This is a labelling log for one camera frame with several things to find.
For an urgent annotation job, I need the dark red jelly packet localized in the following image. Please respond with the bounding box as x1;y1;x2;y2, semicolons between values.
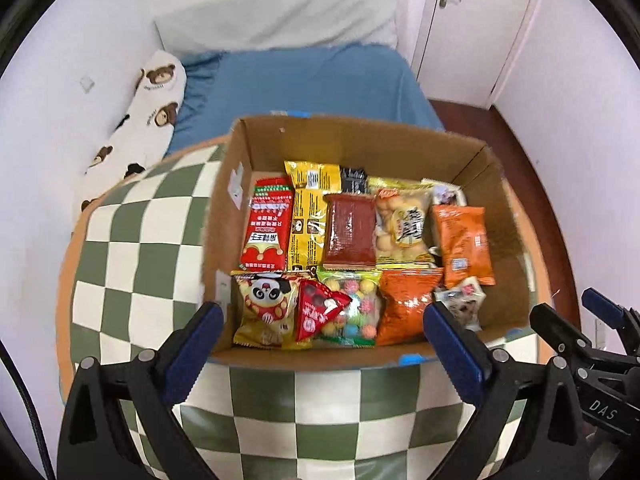
321;193;376;271

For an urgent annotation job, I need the red tall snack packet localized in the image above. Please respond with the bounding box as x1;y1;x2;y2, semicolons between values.
240;177;294;272

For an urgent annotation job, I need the blue bed sheet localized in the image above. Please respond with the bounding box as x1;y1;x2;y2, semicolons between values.
168;44;444;154

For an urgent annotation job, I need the bear print pillow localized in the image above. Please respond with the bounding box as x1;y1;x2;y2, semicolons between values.
73;50;186;219

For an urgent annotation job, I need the black wafer packet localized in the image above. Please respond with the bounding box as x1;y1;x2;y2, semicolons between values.
340;166;369;194

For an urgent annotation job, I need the yellow panda biscuit bag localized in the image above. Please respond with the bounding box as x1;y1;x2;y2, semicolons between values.
233;271;314;350

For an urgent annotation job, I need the cranberry oat cookie packet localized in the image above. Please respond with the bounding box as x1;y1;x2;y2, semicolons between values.
421;178;468;207

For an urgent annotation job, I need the white door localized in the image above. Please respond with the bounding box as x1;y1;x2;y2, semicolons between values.
414;0;530;108

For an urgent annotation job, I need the black cable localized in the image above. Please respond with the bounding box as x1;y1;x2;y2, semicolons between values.
0;341;57;480

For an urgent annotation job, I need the colourful candy balls bag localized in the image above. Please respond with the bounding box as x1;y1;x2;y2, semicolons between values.
317;268;383;348

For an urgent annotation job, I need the red triangular chocolate packet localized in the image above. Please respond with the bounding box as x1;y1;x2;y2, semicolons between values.
295;278;352;341

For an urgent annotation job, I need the orange chips bag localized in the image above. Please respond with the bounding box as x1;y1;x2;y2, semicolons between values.
375;268;444;346

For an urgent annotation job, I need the small white barcode snack packet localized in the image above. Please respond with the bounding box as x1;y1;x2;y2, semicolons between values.
434;276;486;332

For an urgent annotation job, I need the orange snack packet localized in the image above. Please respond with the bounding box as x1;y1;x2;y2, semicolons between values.
433;205;496;288

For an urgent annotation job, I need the white grey blanket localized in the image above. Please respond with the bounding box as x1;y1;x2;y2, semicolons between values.
154;0;407;58

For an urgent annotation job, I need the cardboard box with printed outside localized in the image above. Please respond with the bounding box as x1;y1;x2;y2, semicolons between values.
202;115;533;344

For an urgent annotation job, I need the yellow round cracker bag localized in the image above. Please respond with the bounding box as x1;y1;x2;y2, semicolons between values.
368;177;434;268

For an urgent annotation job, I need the yellow snack packet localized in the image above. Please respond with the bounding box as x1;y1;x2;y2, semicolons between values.
284;160;342;270

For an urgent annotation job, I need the green white checkered tablecloth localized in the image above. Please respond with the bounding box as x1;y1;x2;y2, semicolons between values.
56;136;551;479

